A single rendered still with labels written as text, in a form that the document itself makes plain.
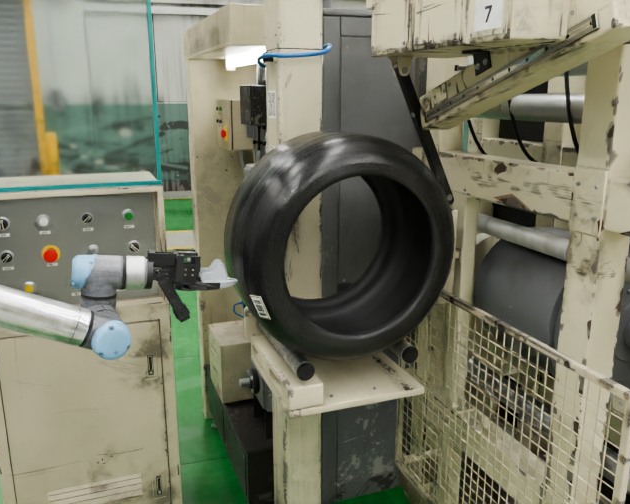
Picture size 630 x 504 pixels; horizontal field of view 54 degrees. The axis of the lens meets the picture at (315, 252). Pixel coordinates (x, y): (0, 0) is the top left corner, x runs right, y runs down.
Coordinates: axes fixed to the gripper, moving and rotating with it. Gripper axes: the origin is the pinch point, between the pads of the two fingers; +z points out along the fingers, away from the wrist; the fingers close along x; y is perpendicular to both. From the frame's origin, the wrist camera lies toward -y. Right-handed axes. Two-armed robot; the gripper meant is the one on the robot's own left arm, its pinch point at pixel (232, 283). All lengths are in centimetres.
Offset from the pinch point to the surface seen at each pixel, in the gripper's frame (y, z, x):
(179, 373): -108, 23, 190
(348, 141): 36.1, 21.6, -8.1
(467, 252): 6, 79, 20
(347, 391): -26.2, 31.0, -6.2
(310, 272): -3.5, 29.7, 25.9
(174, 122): 15, 105, 881
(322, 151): 33.3, 15.4, -8.7
